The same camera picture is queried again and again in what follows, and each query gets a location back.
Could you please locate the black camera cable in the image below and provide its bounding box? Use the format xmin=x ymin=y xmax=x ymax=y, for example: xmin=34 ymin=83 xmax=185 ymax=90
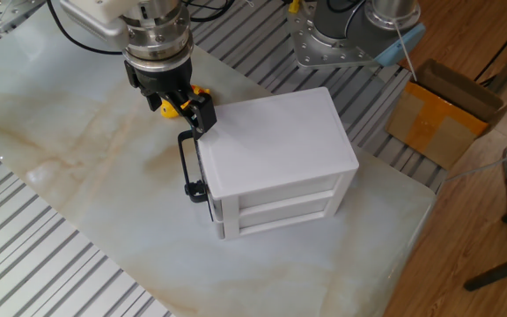
xmin=45 ymin=0 xmax=125 ymax=57

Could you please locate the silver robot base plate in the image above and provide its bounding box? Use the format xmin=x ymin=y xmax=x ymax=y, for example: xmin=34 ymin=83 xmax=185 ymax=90
xmin=286 ymin=0 xmax=382 ymax=70

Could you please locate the taped open cardboard box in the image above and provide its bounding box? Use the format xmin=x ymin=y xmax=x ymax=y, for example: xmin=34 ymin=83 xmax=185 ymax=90
xmin=384 ymin=58 xmax=507 ymax=172

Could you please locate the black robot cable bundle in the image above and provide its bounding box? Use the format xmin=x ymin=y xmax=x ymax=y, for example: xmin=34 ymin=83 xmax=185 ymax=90
xmin=181 ymin=0 xmax=238 ymax=24

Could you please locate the white drawer with black handle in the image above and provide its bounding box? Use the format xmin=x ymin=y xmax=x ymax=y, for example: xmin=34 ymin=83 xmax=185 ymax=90
xmin=177 ymin=129 xmax=342 ymax=223

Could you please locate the white plastic drawer cabinet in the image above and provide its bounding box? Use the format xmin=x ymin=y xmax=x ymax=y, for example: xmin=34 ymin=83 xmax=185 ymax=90
xmin=195 ymin=86 xmax=360 ymax=241

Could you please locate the marble pattern table mat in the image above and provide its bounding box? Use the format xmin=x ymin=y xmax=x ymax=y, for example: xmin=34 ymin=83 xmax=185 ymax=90
xmin=0 ymin=4 xmax=437 ymax=317

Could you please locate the single grey floor cable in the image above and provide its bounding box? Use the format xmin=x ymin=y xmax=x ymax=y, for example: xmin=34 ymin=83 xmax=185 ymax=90
xmin=445 ymin=146 xmax=507 ymax=184

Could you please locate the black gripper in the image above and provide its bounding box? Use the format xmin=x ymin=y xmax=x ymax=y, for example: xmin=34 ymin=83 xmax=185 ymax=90
xmin=123 ymin=55 xmax=218 ymax=141

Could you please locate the yellow toy turtle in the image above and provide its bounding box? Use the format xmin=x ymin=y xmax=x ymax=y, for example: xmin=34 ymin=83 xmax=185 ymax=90
xmin=159 ymin=84 xmax=211 ymax=120

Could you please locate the white drawer without handle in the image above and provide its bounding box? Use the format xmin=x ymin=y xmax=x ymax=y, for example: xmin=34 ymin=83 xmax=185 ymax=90
xmin=212 ymin=193 xmax=339 ymax=240

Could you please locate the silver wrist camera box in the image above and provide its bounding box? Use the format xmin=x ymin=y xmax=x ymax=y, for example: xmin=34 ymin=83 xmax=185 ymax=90
xmin=58 ymin=0 xmax=131 ymax=50

